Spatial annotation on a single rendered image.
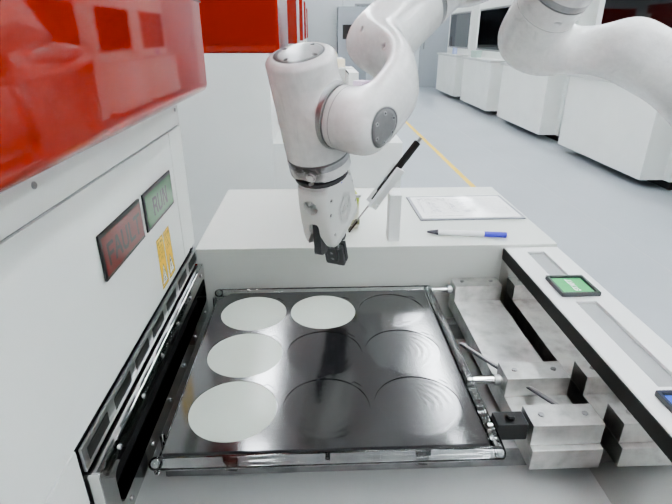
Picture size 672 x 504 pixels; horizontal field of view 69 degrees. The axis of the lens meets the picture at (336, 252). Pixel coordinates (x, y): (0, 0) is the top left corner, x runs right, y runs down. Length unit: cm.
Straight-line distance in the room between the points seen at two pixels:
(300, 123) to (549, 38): 46
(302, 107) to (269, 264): 35
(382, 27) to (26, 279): 49
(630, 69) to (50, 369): 84
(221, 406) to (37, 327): 26
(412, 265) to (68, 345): 58
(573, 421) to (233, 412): 38
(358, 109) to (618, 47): 47
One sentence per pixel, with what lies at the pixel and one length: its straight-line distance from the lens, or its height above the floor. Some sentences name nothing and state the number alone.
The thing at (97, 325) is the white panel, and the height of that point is 105.
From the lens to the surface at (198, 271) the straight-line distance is 84.
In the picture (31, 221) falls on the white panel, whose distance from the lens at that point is 43.
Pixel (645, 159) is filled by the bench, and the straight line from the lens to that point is 526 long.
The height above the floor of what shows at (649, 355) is 96.
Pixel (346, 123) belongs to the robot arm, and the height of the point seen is 121.
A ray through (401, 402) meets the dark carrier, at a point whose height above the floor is 90.
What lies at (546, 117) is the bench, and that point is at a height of 31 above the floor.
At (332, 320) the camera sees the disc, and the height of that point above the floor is 90.
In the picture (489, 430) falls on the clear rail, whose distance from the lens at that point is 59.
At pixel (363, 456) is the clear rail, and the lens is 55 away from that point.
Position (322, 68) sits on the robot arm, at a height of 126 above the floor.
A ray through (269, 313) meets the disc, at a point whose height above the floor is 90.
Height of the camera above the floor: 130
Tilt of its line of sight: 24 degrees down
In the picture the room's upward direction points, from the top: straight up
